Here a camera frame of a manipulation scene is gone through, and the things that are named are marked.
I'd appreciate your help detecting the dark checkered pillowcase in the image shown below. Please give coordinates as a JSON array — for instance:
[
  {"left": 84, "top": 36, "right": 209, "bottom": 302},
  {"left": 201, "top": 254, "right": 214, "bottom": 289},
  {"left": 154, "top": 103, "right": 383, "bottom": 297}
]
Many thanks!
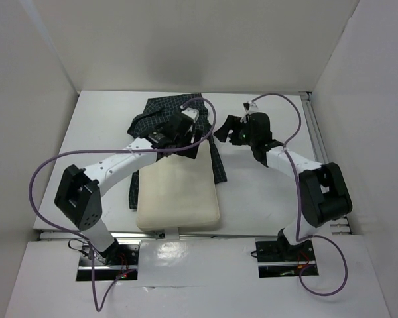
[{"left": 127, "top": 93, "right": 228, "bottom": 210}]

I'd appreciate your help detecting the cream white pillow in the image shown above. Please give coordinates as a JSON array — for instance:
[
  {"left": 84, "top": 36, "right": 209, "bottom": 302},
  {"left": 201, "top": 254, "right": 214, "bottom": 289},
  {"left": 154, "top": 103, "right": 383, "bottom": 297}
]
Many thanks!
[{"left": 136, "top": 141, "right": 220, "bottom": 231}]

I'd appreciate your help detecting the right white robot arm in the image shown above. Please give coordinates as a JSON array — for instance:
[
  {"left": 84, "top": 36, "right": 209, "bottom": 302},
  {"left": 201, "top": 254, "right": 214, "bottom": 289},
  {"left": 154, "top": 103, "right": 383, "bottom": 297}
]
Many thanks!
[{"left": 214, "top": 112, "right": 353, "bottom": 260}]

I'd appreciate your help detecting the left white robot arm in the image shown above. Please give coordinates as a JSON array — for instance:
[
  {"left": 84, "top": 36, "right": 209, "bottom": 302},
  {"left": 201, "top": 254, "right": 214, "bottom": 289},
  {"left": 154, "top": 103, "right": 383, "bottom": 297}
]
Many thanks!
[{"left": 54, "top": 108, "right": 202, "bottom": 264}]

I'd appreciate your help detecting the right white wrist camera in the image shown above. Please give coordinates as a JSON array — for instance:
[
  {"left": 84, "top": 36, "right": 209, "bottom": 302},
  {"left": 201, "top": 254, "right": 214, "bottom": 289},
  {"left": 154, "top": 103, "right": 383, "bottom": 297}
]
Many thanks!
[{"left": 241, "top": 101, "right": 259, "bottom": 123}]

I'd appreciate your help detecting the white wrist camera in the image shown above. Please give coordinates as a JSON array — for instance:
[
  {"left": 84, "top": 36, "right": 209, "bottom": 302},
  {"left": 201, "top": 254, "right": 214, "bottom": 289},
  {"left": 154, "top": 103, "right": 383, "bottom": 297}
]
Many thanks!
[
  {"left": 181, "top": 107, "right": 200, "bottom": 124},
  {"left": 241, "top": 101, "right": 259, "bottom": 123}
]

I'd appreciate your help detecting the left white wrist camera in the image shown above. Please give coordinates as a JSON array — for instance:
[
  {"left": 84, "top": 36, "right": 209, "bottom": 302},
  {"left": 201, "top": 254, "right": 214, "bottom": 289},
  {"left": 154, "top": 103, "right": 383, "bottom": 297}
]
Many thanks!
[{"left": 181, "top": 107, "right": 200, "bottom": 124}]

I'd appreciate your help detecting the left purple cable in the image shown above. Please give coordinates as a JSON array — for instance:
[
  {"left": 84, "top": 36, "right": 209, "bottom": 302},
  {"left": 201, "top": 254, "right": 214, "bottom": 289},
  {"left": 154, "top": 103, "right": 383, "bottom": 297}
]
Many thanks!
[{"left": 29, "top": 97, "right": 218, "bottom": 313}]

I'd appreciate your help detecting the purple cable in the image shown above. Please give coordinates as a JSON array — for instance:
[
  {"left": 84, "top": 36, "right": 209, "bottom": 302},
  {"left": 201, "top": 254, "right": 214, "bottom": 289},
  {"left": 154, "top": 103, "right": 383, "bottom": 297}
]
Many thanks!
[
  {"left": 29, "top": 97, "right": 218, "bottom": 313},
  {"left": 241, "top": 93, "right": 349, "bottom": 296}
]

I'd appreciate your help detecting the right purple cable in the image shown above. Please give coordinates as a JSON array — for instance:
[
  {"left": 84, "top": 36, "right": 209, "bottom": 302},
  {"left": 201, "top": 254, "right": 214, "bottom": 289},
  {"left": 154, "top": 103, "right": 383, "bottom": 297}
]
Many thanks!
[{"left": 241, "top": 93, "right": 349, "bottom": 296}]

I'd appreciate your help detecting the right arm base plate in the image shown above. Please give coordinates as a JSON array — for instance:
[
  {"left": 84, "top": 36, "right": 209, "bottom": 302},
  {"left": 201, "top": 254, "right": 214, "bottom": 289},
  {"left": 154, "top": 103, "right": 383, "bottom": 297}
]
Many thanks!
[{"left": 250, "top": 240, "right": 319, "bottom": 278}]

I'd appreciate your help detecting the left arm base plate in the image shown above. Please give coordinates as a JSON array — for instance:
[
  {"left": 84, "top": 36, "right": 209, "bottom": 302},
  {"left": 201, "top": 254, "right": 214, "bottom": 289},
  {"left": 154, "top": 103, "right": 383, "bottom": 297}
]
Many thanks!
[{"left": 68, "top": 238, "right": 140, "bottom": 282}]

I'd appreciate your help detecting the aluminium front rail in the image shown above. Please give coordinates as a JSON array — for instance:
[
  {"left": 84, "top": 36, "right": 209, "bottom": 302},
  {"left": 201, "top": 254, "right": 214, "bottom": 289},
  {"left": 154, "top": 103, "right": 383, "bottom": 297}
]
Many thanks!
[{"left": 39, "top": 231, "right": 277, "bottom": 241}]

